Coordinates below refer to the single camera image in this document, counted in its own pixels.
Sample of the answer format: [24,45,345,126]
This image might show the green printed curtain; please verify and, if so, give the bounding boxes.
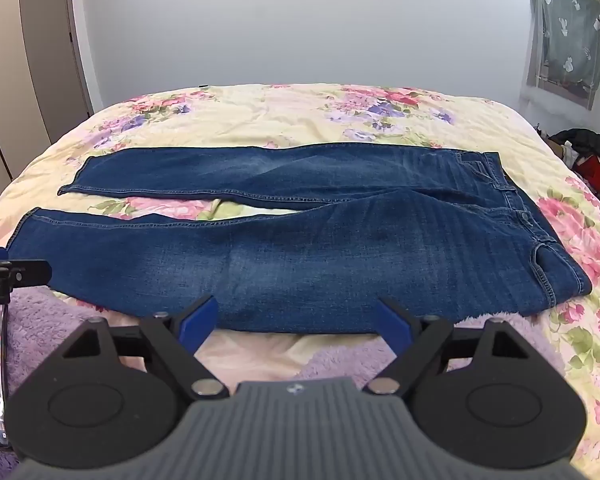
[525,0,600,111]

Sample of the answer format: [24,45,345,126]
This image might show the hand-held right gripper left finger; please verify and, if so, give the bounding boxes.
[60,294,229,401]

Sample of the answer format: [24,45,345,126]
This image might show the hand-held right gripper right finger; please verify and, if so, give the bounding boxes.
[362,296,531,396]

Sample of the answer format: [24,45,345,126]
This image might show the purple fuzzy blanket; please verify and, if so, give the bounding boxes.
[0,285,566,480]

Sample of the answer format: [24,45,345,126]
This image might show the floral bed quilt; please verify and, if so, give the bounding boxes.
[0,82,600,480]

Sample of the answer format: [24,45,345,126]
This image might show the red garment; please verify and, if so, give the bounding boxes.
[577,155,600,192]

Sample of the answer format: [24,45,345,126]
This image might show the beige wardrobe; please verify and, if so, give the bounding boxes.
[0,0,56,216]

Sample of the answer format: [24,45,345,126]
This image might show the pile of clothes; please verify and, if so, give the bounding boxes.
[550,129,600,173]

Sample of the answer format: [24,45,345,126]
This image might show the blue denim pants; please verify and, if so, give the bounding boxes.
[7,144,593,335]

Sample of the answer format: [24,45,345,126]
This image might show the cardboard box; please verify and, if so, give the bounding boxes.
[545,136,576,165]

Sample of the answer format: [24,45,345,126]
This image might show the pale pink bedsheet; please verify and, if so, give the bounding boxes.
[195,327,396,386]

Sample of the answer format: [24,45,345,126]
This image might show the grey door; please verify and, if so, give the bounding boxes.
[19,0,93,120]

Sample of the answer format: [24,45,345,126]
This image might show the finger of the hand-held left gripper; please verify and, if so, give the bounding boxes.
[9,259,52,290]

